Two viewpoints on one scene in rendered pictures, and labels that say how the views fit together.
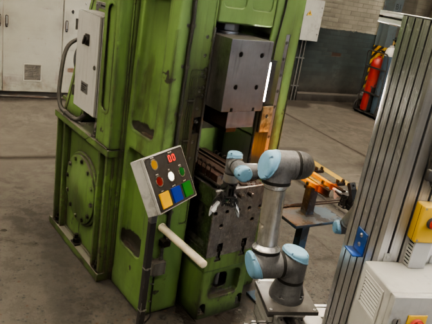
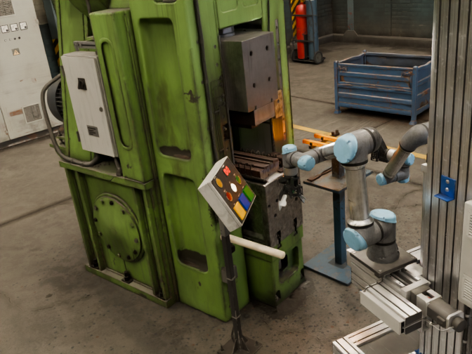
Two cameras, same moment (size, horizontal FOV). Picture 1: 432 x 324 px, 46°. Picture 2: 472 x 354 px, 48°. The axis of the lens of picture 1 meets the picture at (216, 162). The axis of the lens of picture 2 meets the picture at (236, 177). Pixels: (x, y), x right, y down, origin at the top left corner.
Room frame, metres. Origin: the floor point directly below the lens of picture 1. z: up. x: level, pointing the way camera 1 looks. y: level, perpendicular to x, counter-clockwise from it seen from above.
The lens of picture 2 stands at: (-0.07, 0.61, 2.23)
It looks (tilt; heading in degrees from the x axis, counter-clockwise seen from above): 23 degrees down; 350
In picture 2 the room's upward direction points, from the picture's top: 7 degrees counter-clockwise
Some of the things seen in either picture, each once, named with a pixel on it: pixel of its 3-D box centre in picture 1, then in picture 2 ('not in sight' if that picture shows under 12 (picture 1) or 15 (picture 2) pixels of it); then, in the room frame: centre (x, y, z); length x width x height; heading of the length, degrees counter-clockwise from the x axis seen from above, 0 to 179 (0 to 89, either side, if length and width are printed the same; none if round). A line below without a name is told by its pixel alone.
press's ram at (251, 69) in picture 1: (231, 68); (237, 68); (3.03, 0.00, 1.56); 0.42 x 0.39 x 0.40; 39
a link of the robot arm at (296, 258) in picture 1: (292, 262); (381, 225); (1.91, -0.38, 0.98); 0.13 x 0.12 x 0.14; 111
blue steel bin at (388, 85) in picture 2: not in sight; (387, 84); (6.26, -2.63, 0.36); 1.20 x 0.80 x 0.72; 34
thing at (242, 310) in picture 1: (211, 315); (286, 298); (2.80, -0.13, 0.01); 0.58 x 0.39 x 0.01; 129
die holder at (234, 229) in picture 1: (209, 202); (251, 197); (3.04, 0.00, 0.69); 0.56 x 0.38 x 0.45; 39
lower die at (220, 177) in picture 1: (210, 164); (243, 164); (3.00, 0.03, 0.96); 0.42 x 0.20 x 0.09; 39
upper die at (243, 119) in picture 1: (218, 109); (237, 109); (3.00, 0.03, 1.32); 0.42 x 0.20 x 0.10; 39
